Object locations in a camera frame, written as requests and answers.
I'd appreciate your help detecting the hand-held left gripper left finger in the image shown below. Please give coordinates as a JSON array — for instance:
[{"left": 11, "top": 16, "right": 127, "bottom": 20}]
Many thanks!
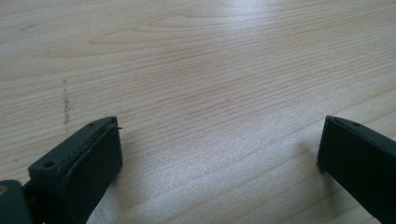
[{"left": 27, "top": 116, "right": 123, "bottom": 224}]

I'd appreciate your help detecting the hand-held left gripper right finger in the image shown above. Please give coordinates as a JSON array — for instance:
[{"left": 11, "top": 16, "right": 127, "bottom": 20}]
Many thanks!
[{"left": 317, "top": 115, "right": 396, "bottom": 224}]

